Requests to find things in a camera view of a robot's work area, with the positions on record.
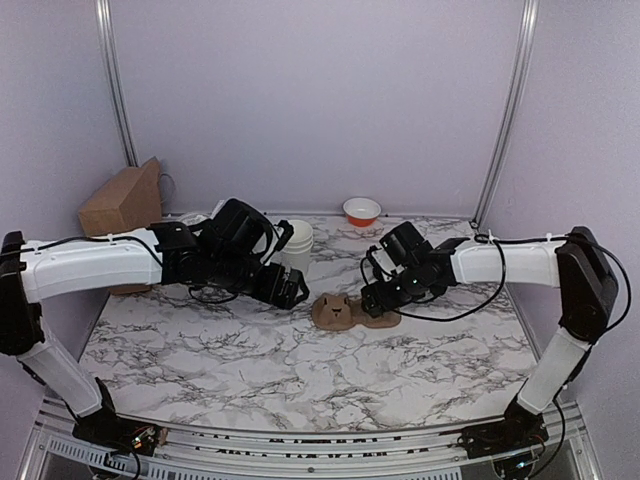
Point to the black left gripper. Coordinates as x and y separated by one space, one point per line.
286 299

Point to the brown paper bag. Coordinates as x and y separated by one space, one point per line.
128 201

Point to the stacked white paper cups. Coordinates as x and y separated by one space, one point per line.
296 254

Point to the left corner aluminium post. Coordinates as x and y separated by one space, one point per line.
107 40

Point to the brown pulp cup carrier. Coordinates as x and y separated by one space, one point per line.
339 313

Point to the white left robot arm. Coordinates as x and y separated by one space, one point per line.
164 253

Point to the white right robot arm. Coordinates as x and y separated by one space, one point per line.
573 267

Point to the corner aluminium post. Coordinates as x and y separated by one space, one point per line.
517 85
107 40

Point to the front aluminium rail frame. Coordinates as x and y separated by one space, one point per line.
175 451

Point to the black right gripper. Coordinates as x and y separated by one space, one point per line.
369 295

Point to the white container with sachets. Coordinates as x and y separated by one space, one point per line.
194 221

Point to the right corner aluminium post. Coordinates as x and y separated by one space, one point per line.
517 85

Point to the orange white bowl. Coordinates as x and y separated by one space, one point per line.
361 212

